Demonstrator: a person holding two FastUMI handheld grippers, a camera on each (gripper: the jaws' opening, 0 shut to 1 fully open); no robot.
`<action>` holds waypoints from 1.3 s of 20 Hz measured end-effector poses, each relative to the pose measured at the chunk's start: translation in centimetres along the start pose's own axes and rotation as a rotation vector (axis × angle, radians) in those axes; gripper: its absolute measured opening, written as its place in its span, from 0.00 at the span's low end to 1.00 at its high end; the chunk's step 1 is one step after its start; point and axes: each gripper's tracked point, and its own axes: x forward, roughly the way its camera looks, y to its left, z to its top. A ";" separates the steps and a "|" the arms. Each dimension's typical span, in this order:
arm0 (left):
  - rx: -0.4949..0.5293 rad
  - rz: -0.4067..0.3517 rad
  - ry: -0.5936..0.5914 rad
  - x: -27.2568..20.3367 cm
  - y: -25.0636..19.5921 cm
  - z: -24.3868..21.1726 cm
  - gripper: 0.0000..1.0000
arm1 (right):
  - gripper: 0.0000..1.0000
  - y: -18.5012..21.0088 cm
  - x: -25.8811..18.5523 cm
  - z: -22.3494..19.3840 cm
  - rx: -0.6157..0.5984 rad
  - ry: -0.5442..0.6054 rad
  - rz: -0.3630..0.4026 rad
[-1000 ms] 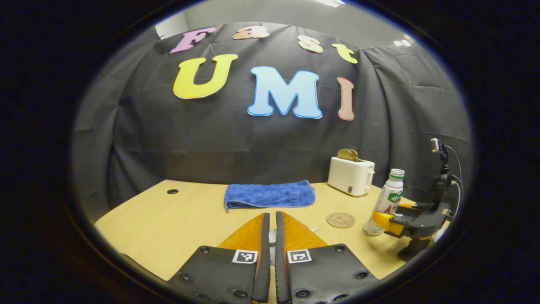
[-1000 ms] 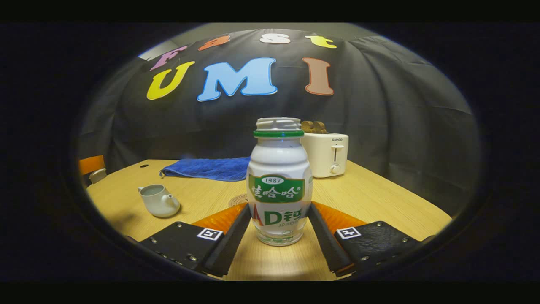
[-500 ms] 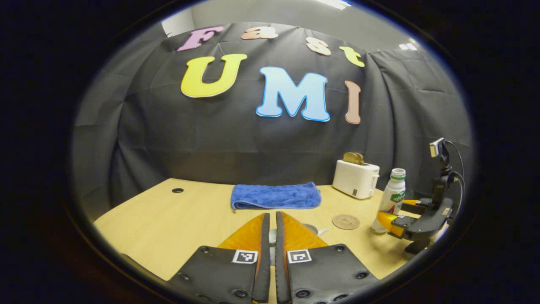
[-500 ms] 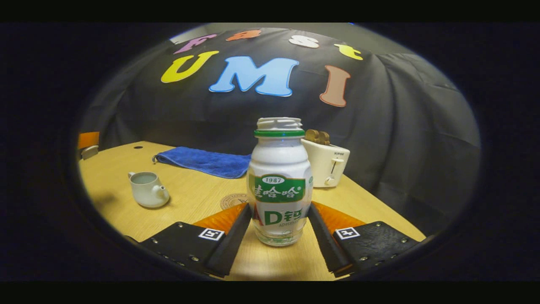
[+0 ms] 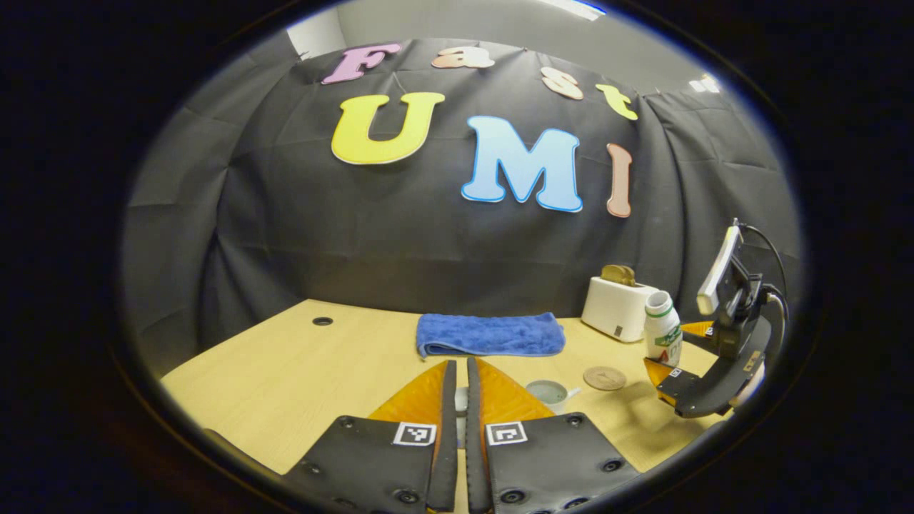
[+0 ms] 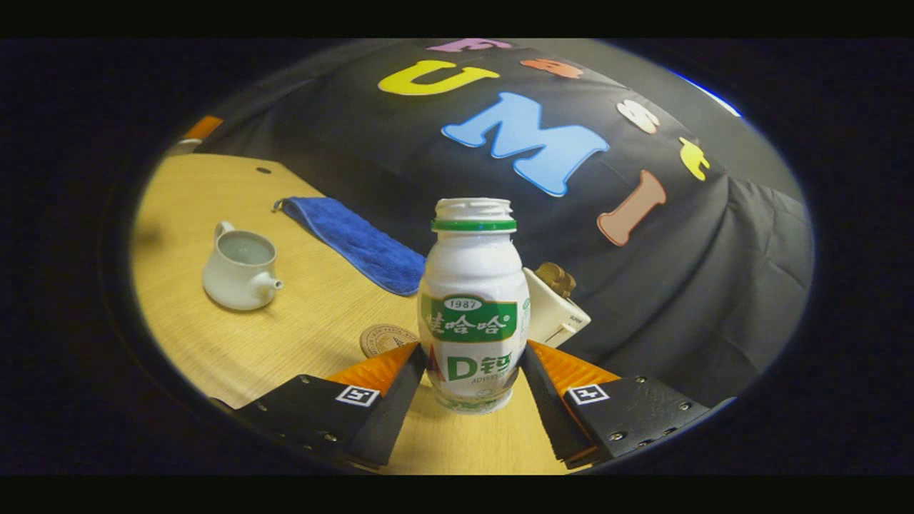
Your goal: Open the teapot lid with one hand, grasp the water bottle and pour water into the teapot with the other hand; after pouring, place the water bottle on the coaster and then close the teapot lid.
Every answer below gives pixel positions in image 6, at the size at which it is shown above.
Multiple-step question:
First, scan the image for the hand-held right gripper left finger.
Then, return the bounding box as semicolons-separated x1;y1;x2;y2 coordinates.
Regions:
214;341;428;468

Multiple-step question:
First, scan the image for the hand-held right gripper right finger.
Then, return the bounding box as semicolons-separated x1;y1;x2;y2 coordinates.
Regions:
519;340;712;470

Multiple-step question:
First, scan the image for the round brown coaster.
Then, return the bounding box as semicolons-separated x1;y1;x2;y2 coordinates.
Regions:
359;324;421;359

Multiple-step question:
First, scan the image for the white ceramic teacup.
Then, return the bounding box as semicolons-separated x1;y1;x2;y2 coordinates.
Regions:
202;221;284;311

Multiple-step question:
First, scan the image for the white green label water bottle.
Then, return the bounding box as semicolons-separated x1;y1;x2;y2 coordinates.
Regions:
417;198;531;415

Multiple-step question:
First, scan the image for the white toaster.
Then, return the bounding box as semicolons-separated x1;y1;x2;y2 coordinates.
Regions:
523;267;592;348

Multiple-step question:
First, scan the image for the blue towel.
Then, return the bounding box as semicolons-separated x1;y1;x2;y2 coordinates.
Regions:
273;196;427;297

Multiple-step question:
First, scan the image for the black backdrop cloth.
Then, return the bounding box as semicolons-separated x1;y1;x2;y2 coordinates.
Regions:
189;39;816;409

